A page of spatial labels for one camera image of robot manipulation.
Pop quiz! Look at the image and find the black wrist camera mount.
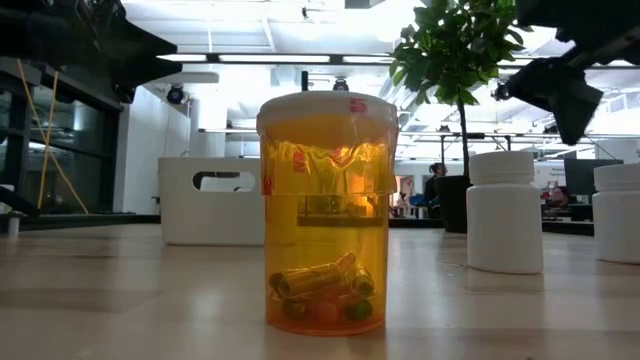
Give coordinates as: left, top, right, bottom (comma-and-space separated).
552, 109, 600, 147

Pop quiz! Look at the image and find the round green pill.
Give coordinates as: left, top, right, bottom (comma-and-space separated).
344, 298, 374, 323
281, 298, 309, 322

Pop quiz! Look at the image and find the black plant pot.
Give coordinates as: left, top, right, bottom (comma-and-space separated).
433, 174, 474, 235

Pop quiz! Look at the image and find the green leafy potted tree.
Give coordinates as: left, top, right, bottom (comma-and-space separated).
389, 0, 532, 177

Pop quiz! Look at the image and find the black computer monitor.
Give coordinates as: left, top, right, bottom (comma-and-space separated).
563, 158, 625, 197

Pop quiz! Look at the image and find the black metal frame stand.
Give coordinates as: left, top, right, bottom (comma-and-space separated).
438, 131, 514, 164

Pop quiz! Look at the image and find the dark glass window frame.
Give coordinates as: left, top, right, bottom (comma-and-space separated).
0, 56, 125, 217

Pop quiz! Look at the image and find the amber pill bottle white cap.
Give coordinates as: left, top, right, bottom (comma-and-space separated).
256, 91, 400, 338

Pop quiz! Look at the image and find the long ceiling light bar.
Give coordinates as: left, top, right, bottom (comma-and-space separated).
341, 54, 397, 65
156, 53, 209, 64
217, 53, 332, 64

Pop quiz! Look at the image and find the long yellow capsule pill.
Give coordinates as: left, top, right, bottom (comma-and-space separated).
277, 252, 358, 300

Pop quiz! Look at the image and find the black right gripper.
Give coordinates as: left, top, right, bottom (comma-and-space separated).
503, 55, 605, 114

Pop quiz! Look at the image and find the short yellow capsule pill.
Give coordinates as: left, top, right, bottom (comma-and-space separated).
349, 264, 377, 297

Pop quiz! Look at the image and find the yellow cable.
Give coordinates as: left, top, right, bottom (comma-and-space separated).
37, 69, 60, 210
16, 58, 90, 216

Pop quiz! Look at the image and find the white plastic basket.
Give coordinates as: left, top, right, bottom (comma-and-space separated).
158, 157, 266, 247

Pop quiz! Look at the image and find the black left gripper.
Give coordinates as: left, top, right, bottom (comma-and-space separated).
109, 48, 184, 105

